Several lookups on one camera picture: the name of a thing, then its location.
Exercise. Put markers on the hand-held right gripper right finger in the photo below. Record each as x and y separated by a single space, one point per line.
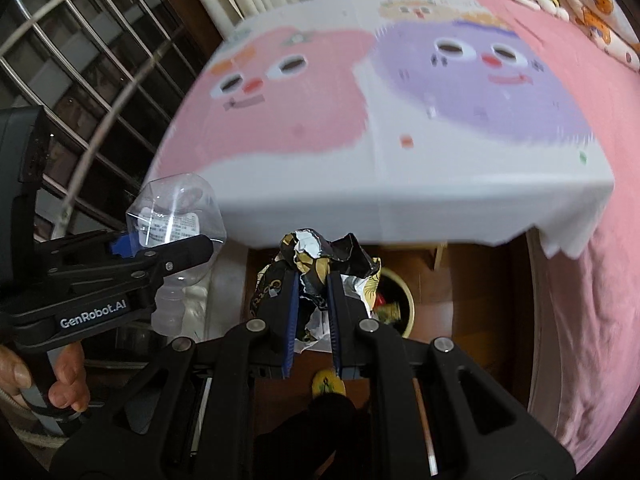
334 320

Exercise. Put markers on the person's left hand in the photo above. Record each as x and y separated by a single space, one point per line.
67 380

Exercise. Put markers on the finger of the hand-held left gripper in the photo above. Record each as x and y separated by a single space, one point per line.
122 246
185 255

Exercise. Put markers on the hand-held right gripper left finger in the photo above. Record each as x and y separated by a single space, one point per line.
290 320

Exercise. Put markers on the black gold wrapper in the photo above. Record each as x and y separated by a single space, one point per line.
315 255

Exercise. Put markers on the rolled bear print quilt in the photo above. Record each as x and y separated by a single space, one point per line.
600 15

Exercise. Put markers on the round blue trash bin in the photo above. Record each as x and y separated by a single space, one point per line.
400 295

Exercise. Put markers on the metal window grille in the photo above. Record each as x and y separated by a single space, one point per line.
75 60

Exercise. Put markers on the pink bed blanket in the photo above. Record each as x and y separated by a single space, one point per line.
590 285

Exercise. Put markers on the yellow slipper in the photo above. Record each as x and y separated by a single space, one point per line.
327 384

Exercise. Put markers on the clear plastic container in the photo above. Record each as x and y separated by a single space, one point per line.
170 210

